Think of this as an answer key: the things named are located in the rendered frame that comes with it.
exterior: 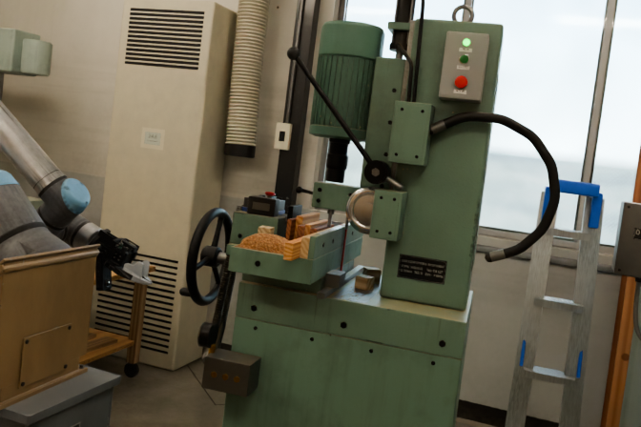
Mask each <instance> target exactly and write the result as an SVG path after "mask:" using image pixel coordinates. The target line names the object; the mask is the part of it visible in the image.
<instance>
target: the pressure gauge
mask: <svg viewBox="0 0 641 427"><path fill-rule="evenodd" d="M217 334H218V328H217V325H216V324H214V323H208V322H203V323H202V324H201V326H200V328H199V331H198V334H197V344H198V346H199V347H205V348H209V352H208V355H209V354H210V353H214V352H215V348H216V344H215V343H216V341H217Z"/></svg>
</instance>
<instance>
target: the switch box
mask: <svg viewBox="0 0 641 427"><path fill-rule="evenodd" d="M466 38H468V39H470V41H471V44H470V45H469V46H468V47H465V46H464V45H463V40H464V39H466ZM488 45H489V34H484V33H472V32H458V31H448V32H447V33H446V40H445V54H444V62H443V68H442V76H441V83H440V90H439V97H440V98H441V99H442V100H451V101H461V102H470V103H481V101H482V94H483V86H484V80H485V73H486V60H487V52H488ZM460 48H467V49H472V52H466V51H459V49H460ZM462 54H467V55H468V56H469V62H468V63H467V64H461V63H460V60H459V59H460V56H461V55H462ZM457 65H460V66H470V67H469V70H460V69H457ZM460 75H462V76H464V77H466V79H467V85H466V86H465V87H464V88H462V89H459V88H457V87H456V85H455V79H456V78H457V77H458V76H460ZM454 90H463V91H466V94H462V93H454Z"/></svg>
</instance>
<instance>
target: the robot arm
mask: <svg viewBox="0 0 641 427"><path fill-rule="evenodd" d="M0 150H1V151H2V153H3V154H4V155H5V156H6V157H7V159H8V160H9V161H10V162H11V163H12V165H13V166H14V167H15V168H16V169H17V170H18V171H19V172H20V173H21V174H22V175H23V176H24V178H25V179H26V180H27V181H28V182H29V183H30V185H31V186H32V187H33V188H34V189H35V191H36V192H37V194H38V196H39V197H40V198H41V199H42V200H43V201H44V203H43V204H42V205H41V206H40V207H39V208H38V209H37V210H35V208H34V207H33V205H32V204H31V202H30V201H29V199H28V198H27V196H26V195H25V193H24V191H23V190H22V188H21V187H20V184H19V183H17V181H16V180H15V179H14V178H13V176H12V175H11V174H10V173H8V172H6V171H3V170H0V261H2V260H3V259H4V258H9V257H15V256H21V255H27V254H39V253H44V252H51V251H57V250H63V249H69V248H70V246H72V247H73V248H75V247H81V246H88V245H93V244H100V245H101V246H100V247H98V248H97V249H98V250H99V251H100V253H99V254H98V256H97V257H96V264H95V284H96V289H97V290H98V291H107V290H110V289H111V288H112V271H113V272H114V273H115V274H117V275H120V276H122V277H124V278H126V279H129V280H131V281H133V282H136V283H140V284H143V285H151V284H152V283H153V282H152V280H151V279H150V278H149V277H148V272H149V268H150V262H149V261H148V260H144V261H143V262H140V261H138V262H136V261H134V262H132V261H133V259H134V258H135V257H136V255H137V251H138V249H139V247H140V246H138V245H136V244H135V243H133V241H131V240H129V239H128V238H122V237H121V238H118V237H116V236H115V235H113V234H111V231H110V230H109V229H105V230H103V229H101V228H99V227H98V226H96V225H95V224H93V223H92V222H91V221H89V220H88V219H86V218H84V217H83V216H81V215H80V214H81V213H83V212H84V210H85V208H86V207H87V206H88V205H89V203H90V200H91V198H90V194H89V191H88V189H87V188H86V187H85V185H84V184H82V183H81V182H80V181H79V180H77V179H74V178H68V177H67V176H66V175H64V174H63V173H62V172H61V171H60V170H59V169H58V168H57V167H56V165H55V164H54V163H53V162H52V161H51V159H50V158H49V157H48V156H47V155H46V153H45V152H44V151H43V150H42V149H41V148H40V146H39V145H38V144H37V143H36V142H35V141H34V139H33V138H32V137H31V136H30V135H29V133H28V132H27V131H26V130H25V129H24V127H23V126H22V125H21V124H20V123H19V122H18V120H17V119H16V118H15V117H14V116H13V115H12V113H11V112H10V111H9V110H8V109H7V107H6V106H5V105H4V104H3V103H2V101H1V100H0ZM121 240H122V242H121ZM129 241H130V242H131V243H130V242H129ZM65 242H66V243H67V244H66V243H65ZM132 243H133V244H134V245H133V244H132ZM68 244H69V245H70V246H69V245H68Z"/></svg>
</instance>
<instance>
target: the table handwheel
mask: <svg viewBox="0 0 641 427"><path fill-rule="evenodd" d="M216 217H218V221H217V227H216V231H215V235H214V238H213V242H212V245H211V246H208V245H207V246H205V247H204V248H203V249H202V251H201V254H200V261H199V262H198V263H197V258H198V252H199V248H200V244H201V241H202V238H203V236H204V234H205V232H206V230H207V228H208V226H209V225H210V223H211V222H212V221H213V220H214V219H215V218H216ZM222 224H223V227H224V232H225V250H224V253H223V252H222V250H221V249H220V247H218V246H217V244H218V240H219V235H220V231H221V228H222ZM231 231H232V220H231V217H230V215H229V214H228V213H227V212H226V211H225V210H223V209H222V208H213V209H211V210H210V211H208V212H207V213H206V214H205V215H204V216H203V217H202V218H201V219H200V221H199V222H198V224H197V226H196V229H195V232H194V234H193V237H192V240H191V244H190V248H189V252H188V257H187V265H186V281H187V288H188V292H189V295H190V297H191V299H192V300H193V301H194V302H195V304H197V305H199V306H206V305H209V304H211V303H212V302H213V301H214V300H215V299H216V298H217V295H218V292H219V287H220V286H219V285H220V281H221V279H222V274H223V267H224V265H225V264H224V263H225V258H226V247H227V244H229V240H230V238H231V237H230V236H231ZM220 264H221V265H222V266H221V269H220V272H219V273H218V269H217V267H218V266H219V265H220ZM202 266H208V267H212V270H213V273H214V277H215V281H216V283H215V285H214V287H213V289H212V290H211V291H210V293H209V294H207V295H206V296H202V295H201V294H200V292H199V290H198V287H197V282H196V271H197V270H198V269H199V268H201V267H202Z"/></svg>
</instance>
